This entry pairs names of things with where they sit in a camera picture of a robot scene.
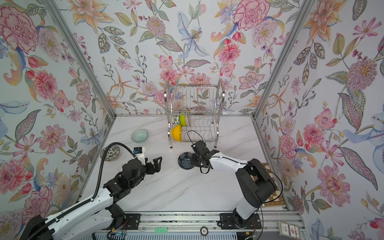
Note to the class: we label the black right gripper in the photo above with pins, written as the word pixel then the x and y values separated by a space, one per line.
pixel 194 157

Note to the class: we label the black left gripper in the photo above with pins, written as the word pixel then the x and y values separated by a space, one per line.
pixel 157 168

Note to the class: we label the dark blue floral bowl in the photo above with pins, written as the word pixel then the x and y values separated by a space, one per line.
pixel 185 161

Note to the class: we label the pale green celadon bowl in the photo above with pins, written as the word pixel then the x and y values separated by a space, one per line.
pixel 139 136

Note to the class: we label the yellow plastic bowl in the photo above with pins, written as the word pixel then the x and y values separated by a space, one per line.
pixel 176 133

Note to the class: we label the green leaf pattern bowl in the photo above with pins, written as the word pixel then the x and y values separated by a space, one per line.
pixel 176 120

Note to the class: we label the black white patterned bowl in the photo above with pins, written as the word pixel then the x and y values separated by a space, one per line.
pixel 113 153

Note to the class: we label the lime green plastic bowl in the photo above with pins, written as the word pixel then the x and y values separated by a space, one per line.
pixel 183 120

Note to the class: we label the silver wire dish rack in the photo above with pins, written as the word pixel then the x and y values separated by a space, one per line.
pixel 204 103

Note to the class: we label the pink striped bowl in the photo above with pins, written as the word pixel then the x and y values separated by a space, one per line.
pixel 188 120

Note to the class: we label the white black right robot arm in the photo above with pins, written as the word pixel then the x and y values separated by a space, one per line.
pixel 254 180

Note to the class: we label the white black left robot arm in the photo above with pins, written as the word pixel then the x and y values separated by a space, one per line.
pixel 98 212

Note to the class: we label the green connector block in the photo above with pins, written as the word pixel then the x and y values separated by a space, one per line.
pixel 161 230

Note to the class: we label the wooden checkerboard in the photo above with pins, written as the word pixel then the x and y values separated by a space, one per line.
pixel 276 199

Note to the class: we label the printed label card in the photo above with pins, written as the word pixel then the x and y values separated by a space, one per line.
pixel 289 230

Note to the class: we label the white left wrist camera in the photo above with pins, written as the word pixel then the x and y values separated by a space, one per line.
pixel 140 154

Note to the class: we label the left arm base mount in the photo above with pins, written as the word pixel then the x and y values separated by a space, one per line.
pixel 132 221

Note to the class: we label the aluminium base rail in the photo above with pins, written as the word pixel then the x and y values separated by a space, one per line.
pixel 193 221

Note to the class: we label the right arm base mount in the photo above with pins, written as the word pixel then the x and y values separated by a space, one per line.
pixel 231 221

